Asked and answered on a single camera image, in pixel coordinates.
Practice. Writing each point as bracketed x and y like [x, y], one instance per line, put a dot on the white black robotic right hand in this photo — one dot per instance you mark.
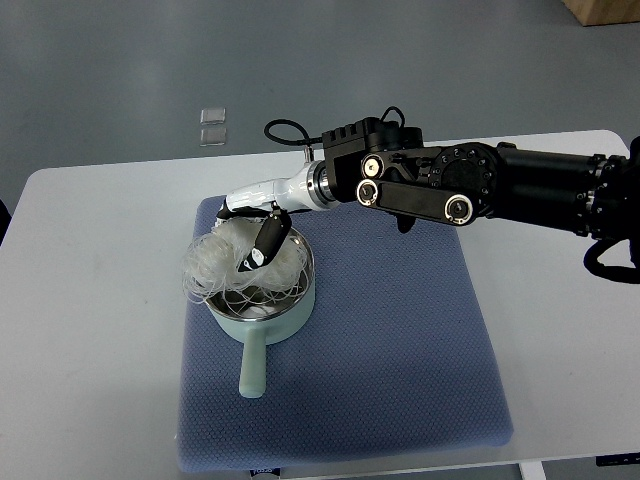
[271, 203]

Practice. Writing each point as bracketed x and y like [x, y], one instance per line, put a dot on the white vermicelli noodle bundle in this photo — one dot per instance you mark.
[212, 272]

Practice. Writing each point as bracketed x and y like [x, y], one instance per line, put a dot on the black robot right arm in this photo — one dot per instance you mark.
[383, 164]

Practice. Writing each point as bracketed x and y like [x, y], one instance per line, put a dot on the mint green steel pot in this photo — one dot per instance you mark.
[257, 334]

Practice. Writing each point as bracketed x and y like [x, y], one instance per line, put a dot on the lower clear floor tile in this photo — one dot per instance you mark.
[213, 136]

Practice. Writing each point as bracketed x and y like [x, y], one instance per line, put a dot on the clear floor tile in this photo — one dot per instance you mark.
[213, 136]
[213, 115]

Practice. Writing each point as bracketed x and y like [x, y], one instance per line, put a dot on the upper clear floor tile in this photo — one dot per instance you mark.
[213, 115]

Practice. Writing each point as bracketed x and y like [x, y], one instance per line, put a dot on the blue textured mat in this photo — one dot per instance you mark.
[395, 358]

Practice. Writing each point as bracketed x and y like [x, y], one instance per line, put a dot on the wooden box corner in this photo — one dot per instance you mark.
[604, 12]

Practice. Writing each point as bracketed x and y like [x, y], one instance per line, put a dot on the white table leg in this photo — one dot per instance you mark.
[532, 470]

